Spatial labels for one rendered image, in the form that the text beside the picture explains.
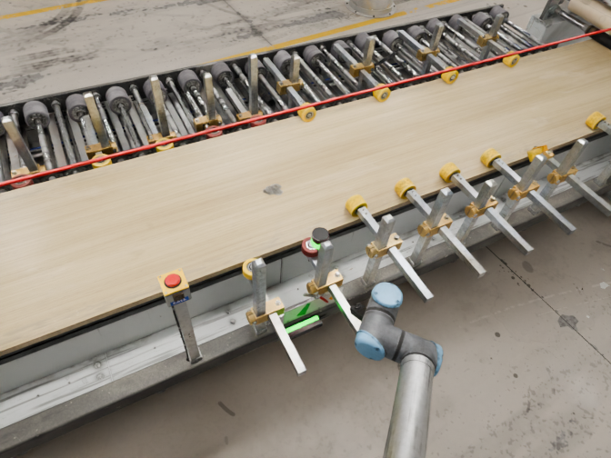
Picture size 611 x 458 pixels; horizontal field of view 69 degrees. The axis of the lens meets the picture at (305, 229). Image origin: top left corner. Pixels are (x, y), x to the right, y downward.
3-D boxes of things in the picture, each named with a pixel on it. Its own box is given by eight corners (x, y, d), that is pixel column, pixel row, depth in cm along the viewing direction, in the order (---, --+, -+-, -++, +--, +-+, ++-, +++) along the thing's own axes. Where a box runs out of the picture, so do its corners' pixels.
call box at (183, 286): (192, 300, 130) (189, 286, 124) (168, 309, 127) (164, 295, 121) (185, 282, 134) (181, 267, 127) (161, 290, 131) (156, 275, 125)
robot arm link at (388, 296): (367, 300, 128) (377, 273, 134) (361, 321, 138) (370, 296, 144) (399, 312, 126) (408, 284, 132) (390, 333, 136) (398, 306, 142)
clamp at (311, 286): (342, 285, 175) (344, 278, 171) (311, 298, 170) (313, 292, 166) (335, 274, 178) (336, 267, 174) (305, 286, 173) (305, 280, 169)
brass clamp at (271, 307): (285, 314, 168) (285, 308, 164) (251, 329, 163) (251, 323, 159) (277, 301, 171) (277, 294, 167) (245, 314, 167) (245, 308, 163)
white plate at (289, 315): (340, 300, 184) (344, 287, 177) (283, 324, 175) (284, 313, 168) (339, 299, 185) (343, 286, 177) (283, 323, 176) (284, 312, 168)
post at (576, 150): (535, 214, 226) (590, 141, 189) (531, 216, 225) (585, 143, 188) (531, 210, 228) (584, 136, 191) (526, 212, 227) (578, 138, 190)
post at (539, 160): (499, 231, 218) (548, 157, 181) (495, 233, 217) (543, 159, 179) (495, 225, 220) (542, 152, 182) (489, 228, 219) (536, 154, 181)
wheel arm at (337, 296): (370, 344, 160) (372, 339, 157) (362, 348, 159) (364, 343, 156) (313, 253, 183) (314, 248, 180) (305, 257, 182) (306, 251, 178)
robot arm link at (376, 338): (395, 354, 119) (406, 317, 127) (354, 338, 121) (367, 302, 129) (387, 369, 126) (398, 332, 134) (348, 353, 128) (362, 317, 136)
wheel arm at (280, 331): (305, 373, 154) (306, 369, 151) (297, 378, 153) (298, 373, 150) (255, 276, 177) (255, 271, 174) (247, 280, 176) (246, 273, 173)
